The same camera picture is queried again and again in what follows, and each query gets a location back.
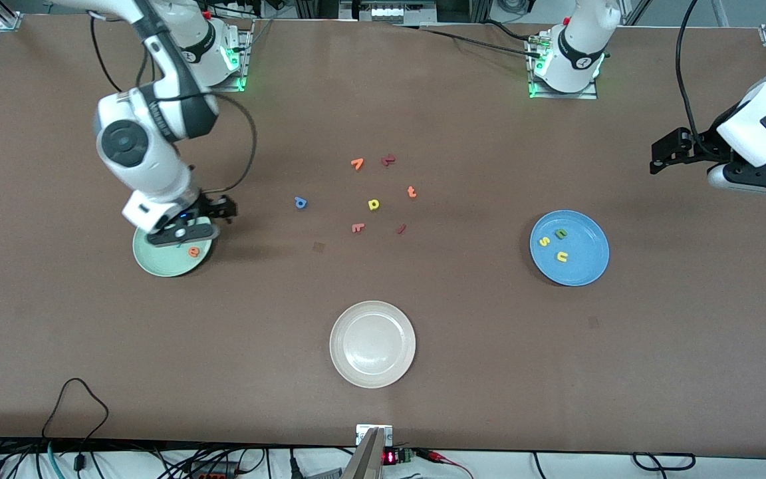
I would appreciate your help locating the orange foam letter v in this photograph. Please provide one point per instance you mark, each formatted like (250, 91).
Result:
(357, 163)

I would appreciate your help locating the blue round plate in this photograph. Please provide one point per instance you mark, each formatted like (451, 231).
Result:
(582, 266)

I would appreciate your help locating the metal frame device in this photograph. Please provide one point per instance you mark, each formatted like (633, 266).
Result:
(386, 12)

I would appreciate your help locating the red alligator clip lead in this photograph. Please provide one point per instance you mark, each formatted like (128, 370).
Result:
(436, 456)

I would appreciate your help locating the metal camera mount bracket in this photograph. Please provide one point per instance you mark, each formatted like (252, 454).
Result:
(373, 459)

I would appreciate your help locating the red LED display module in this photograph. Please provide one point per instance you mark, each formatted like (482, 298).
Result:
(389, 457)

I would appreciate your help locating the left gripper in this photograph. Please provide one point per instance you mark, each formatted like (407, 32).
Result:
(701, 145)

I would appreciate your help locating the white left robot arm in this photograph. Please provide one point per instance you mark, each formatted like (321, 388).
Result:
(576, 46)

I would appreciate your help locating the blue foam letter d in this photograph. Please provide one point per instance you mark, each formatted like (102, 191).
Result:
(296, 199)

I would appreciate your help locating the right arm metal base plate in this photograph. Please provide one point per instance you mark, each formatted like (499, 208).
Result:
(247, 40)

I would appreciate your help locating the pale green round plate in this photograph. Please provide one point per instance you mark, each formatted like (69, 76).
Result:
(163, 263)

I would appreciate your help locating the cream round plate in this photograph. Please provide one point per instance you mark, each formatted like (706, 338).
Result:
(372, 344)

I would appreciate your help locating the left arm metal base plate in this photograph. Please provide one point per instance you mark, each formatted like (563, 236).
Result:
(566, 95)

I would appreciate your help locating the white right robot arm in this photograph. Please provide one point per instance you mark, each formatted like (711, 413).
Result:
(157, 166)

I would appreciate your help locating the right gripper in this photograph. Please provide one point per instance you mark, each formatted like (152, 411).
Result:
(208, 203)

